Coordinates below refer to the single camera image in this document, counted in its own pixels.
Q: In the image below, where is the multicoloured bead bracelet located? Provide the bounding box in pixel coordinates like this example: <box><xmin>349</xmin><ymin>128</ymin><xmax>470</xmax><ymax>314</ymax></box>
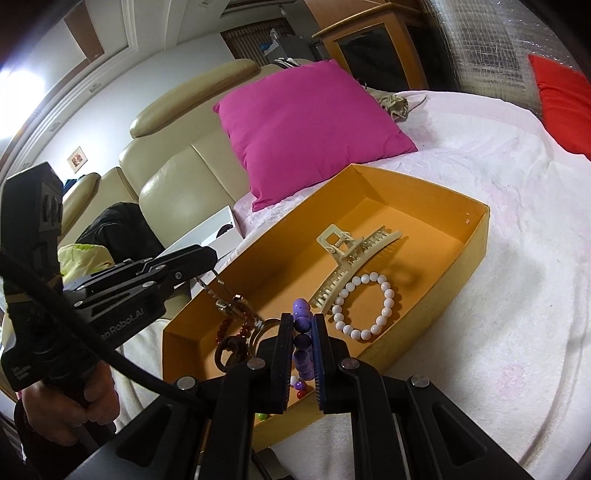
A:
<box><xmin>256</xmin><ymin>375</ymin><xmax>309</xmax><ymax>423</ymax></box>

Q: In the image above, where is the white flat box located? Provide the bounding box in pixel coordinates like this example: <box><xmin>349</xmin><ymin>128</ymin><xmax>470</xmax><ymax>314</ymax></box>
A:
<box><xmin>158</xmin><ymin>206</ymin><xmax>245</xmax><ymax>260</ymax></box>

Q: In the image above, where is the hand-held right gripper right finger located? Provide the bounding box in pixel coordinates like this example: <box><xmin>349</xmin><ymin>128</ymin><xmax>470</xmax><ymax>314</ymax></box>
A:
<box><xmin>311</xmin><ymin>314</ymin><xmax>536</xmax><ymax>480</ymax></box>

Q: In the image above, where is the white bead bracelet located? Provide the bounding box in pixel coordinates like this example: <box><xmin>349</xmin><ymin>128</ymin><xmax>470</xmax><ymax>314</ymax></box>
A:
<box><xmin>331</xmin><ymin>272</ymin><xmax>399</xmax><ymax>342</ymax></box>

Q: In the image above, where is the cream hair claw clip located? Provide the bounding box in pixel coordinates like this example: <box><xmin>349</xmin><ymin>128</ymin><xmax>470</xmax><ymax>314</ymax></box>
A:
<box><xmin>308</xmin><ymin>223</ymin><xmax>404</xmax><ymax>318</ymax></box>

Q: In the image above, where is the brown woven panel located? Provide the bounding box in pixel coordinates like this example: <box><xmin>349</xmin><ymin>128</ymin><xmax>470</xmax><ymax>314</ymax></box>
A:
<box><xmin>220</xmin><ymin>17</ymin><xmax>302</xmax><ymax>64</ymax></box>

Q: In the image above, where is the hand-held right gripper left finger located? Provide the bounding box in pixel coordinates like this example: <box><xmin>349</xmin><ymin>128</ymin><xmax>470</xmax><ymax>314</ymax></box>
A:
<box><xmin>117</xmin><ymin>313</ymin><xmax>295</xmax><ymax>480</ymax></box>

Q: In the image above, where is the beige leather sofa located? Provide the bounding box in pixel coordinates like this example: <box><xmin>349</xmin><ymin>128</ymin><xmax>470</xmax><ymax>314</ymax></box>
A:
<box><xmin>59</xmin><ymin>58</ymin><xmax>289</xmax><ymax>287</ymax></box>

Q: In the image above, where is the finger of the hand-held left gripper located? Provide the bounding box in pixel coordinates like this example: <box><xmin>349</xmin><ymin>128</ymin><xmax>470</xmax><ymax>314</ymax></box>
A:
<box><xmin>73</xmin><ymin>276</ymin><xmax>200</xmax><ymax>320</ymax></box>
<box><xmin>61</xmin><ymin>244</ymin><xmax>219</xmax><ymax>297</ymax></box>

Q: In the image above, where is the beige patterned pouch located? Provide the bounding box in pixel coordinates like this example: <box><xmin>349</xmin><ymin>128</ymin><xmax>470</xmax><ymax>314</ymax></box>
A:
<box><xmin>364</xmin><ymin>84</ymin><xmax>431</xmax><ymax>123</ymax></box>

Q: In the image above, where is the person's left hand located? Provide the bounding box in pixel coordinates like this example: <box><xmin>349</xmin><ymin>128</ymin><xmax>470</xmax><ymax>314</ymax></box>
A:
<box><xmin>21</xmin><ymin>366</ymin><xmax>121</xmax><ymax>447</ymax></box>

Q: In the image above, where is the black bag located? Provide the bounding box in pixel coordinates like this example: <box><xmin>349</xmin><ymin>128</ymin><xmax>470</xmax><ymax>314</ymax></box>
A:
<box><xmin>74</xmin><ymin>202</ymin><xmax>163</xmax><ymax>265</ymax></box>

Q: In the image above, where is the black cable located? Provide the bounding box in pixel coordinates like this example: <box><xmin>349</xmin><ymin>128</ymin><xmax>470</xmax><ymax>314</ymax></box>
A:
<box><xmin>0</xmin><ymin>256</ymin><xmax>211</xmax><ymax>414</ymax></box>

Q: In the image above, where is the orange cardboard box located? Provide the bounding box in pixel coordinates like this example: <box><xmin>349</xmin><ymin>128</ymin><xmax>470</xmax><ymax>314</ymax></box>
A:
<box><xmin>163</xmin><ymin>164</ymin><xmax>491</xmax><ymax>452</ymax></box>

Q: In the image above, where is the small framed wall picture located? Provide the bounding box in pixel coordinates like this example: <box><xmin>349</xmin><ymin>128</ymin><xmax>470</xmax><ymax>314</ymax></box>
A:
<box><xmin>67</xmin><ymin>146</ymin><xmax>89</xmax><ymax>172</ymax></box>

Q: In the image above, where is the pale pink embossed blanket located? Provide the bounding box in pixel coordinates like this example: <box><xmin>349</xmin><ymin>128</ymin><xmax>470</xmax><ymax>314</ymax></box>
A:
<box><xmin>111</xmin><ymin>89</ymin><xmax>591</xmax><ymax>480</ymax></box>

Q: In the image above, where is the magenta cushion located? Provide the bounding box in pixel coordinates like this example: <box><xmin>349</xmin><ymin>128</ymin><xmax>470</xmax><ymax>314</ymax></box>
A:
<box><xmin>212</xmin><ymin>59</ymin><xmax>419</xmax><ymax>213</ymax></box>

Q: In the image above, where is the red cushion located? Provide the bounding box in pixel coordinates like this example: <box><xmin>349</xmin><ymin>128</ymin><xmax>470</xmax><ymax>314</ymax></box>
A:
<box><xmin>527</xmin><ymin>54</ymin><xmax>591</xmax><ymax>162</ymax></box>

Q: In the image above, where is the metal wristwatch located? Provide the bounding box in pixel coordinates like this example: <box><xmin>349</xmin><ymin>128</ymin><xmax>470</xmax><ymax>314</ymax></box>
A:
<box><xmin>196</xmin><ymin>272</ymin><xmax>280</xmax><ymax>357</ymax></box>

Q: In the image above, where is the yellow-green plastic bag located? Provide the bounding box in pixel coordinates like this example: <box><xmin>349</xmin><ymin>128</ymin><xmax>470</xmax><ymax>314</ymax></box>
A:
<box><xmin>57</xmin><ymin>243</ymin><xmax>117</xmax><ymax>281</ymax></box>

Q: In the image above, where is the wooden cabinet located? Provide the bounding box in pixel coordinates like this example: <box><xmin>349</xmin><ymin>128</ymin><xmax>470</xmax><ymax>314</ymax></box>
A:
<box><xmin>311</xmin><ymin>1</ymin><xmax>431</xmax><ymax>92</ymax></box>

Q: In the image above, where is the silver foil insulation panel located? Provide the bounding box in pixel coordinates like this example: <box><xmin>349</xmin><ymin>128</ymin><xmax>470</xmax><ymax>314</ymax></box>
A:
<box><xmin>419</xmin><ymin>0</ymin><xmax>591</xmax><ymax>121</ymax></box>

